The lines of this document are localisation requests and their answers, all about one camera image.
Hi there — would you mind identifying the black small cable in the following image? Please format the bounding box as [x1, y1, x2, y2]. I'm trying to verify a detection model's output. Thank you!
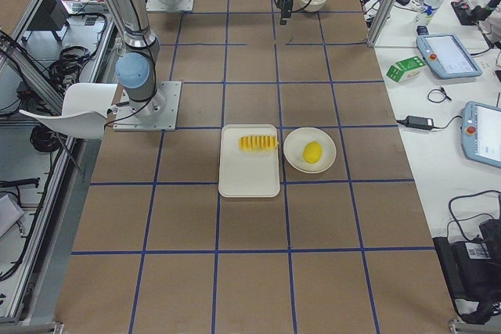
[427, 86, 452, 103]

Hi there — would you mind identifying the white chair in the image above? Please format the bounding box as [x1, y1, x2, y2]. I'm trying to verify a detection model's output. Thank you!
[20, 83, 117, 139]

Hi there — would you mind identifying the lower teach pendant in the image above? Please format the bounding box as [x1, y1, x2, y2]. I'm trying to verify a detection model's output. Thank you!
[461, 101, 500, 168]

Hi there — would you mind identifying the white round plate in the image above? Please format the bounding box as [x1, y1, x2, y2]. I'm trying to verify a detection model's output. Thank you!
[283, 127, 337, 174]

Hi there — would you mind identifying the yellow lemon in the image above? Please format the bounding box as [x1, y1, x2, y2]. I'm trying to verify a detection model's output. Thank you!
[302, 141, 323, 164]

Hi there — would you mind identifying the teach pendant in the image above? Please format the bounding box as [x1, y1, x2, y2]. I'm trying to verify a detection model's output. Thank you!
[416, 34, 482, 79]
[461, 101, 500, 168]

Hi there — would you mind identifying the white rectangular tray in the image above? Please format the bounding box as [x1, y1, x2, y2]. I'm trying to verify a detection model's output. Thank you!
[218, 124, 280, 198]

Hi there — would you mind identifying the green white carton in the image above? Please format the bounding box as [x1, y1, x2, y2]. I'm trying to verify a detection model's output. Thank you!
[386, 56, 426, 82]

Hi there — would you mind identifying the plastic water bottle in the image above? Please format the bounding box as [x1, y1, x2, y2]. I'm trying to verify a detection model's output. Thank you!
[415, 0, 444, 26]

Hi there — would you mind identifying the black power adapter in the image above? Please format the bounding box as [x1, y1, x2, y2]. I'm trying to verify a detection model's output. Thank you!
[397, 115, 434, 131]

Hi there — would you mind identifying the upper teach pendant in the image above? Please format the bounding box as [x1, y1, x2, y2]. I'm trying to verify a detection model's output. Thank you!
[416, 34, 482, 79]

